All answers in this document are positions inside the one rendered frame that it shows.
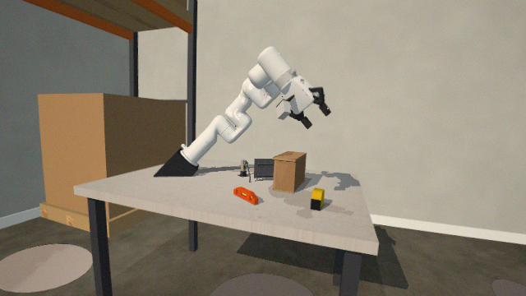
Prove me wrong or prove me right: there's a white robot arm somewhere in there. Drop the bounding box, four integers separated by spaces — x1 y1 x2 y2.
180 47 297 166

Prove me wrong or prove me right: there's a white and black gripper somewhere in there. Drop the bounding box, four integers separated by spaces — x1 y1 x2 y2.
280 75 331 129

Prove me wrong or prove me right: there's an orange torpedo level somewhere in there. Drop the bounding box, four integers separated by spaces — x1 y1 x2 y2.
233 187 258 205

